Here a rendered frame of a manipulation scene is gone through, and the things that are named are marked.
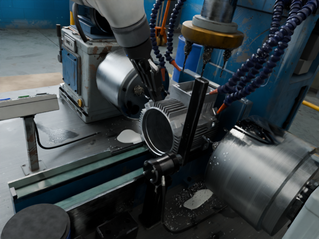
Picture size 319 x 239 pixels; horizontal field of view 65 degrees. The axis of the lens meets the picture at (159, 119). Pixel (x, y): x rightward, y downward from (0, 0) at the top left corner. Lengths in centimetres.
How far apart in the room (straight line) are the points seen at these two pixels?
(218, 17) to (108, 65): 46
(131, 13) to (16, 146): 71
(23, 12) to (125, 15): 566
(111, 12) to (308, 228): 57
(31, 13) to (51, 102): 547
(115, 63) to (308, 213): 75
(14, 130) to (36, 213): 90
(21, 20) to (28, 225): 601
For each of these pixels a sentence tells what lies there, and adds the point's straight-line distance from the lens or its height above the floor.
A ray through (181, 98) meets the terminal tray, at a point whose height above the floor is 112.
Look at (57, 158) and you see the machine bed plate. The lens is 100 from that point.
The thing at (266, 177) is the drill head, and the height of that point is 111.
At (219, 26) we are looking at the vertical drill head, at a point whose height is 135.
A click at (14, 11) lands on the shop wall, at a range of 617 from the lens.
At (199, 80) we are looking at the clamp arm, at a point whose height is 125.
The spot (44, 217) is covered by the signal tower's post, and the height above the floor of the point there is 122.
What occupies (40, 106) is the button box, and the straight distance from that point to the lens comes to 82.
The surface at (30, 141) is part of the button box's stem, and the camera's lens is 88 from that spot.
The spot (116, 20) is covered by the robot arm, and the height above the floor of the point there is 134.
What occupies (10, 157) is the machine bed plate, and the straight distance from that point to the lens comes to 104.
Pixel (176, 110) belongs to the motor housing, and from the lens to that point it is 75.
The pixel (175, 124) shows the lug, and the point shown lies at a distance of 71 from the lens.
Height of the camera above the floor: 144
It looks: 30 degrees down
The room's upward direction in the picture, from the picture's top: 10 degrees clockwise
